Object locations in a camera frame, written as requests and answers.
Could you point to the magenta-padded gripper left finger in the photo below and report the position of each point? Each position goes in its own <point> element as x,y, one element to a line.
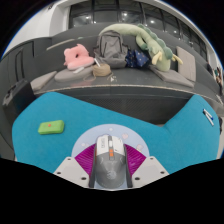
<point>83,163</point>

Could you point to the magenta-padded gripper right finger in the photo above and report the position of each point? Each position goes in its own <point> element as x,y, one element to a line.
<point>138,163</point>

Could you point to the grey white computer mouse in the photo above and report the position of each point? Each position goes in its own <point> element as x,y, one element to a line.
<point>110,163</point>

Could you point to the round light blue mouse pad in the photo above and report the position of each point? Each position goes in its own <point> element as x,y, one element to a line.
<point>86,137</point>

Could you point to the green eraser block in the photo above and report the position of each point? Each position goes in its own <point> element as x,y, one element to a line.
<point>51,127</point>

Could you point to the white black-capped marker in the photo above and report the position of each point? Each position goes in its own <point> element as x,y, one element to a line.
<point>208,118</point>

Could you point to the grey round seat cushion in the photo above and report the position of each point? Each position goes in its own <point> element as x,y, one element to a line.
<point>71,75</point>

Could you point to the grey flat seat cushion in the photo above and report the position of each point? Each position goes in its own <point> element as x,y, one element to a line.
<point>42,80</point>
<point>173,78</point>

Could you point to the black suitcase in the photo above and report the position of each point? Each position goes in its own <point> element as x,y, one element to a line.
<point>18,96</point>

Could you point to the dark blue starred bag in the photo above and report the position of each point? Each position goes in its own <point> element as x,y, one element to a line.
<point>137,59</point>

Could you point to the pink plush toy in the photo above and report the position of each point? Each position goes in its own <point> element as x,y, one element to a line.
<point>77,58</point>

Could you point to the grey square upright cushion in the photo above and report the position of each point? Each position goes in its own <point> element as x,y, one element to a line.
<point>186,63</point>

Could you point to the green dragon plush toy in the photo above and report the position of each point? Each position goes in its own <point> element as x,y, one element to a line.
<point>156,50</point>

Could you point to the grey backpack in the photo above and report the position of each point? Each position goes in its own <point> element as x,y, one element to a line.
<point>111,50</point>

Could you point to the person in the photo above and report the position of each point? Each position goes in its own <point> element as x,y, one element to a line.
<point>218,76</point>

